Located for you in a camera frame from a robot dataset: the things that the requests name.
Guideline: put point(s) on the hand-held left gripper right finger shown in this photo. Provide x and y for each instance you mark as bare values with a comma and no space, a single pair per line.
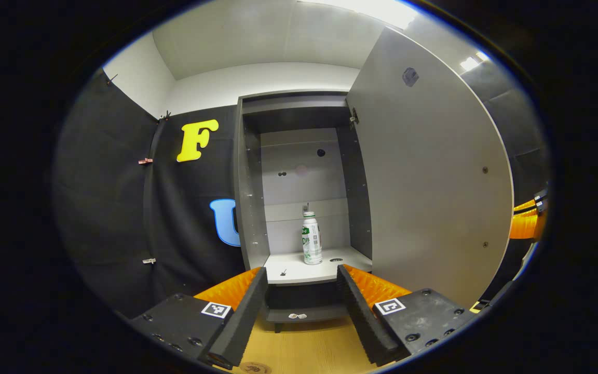
361,317

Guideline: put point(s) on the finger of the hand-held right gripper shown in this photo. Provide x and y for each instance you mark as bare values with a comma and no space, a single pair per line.
527,224
540,197

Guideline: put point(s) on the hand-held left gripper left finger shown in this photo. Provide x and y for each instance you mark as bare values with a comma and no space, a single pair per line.
242,322

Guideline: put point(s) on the white bottle green label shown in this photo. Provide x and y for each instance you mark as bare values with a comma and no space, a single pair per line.
312,244

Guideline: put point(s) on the light cabinet door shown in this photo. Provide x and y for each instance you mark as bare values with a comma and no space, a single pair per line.
434,182

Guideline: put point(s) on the grey cabinet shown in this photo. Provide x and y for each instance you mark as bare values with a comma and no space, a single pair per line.
249,208

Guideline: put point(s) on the grey cabinet shelf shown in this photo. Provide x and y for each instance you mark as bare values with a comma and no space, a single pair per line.
330,274

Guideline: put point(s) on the metal door hinge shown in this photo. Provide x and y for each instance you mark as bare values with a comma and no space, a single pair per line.
354,118

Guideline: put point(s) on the silver clamp clip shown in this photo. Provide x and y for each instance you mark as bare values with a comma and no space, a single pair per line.
149,261

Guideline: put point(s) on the small ceiling light panel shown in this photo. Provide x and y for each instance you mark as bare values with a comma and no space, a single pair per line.
473,62

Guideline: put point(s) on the red clamp clip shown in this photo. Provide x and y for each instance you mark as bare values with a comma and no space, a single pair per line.
145,161

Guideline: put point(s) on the black clamp clip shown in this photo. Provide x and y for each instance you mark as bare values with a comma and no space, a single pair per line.
165,116
112,79

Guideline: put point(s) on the large ceiling light panel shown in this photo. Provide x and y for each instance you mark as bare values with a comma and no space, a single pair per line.
366,10

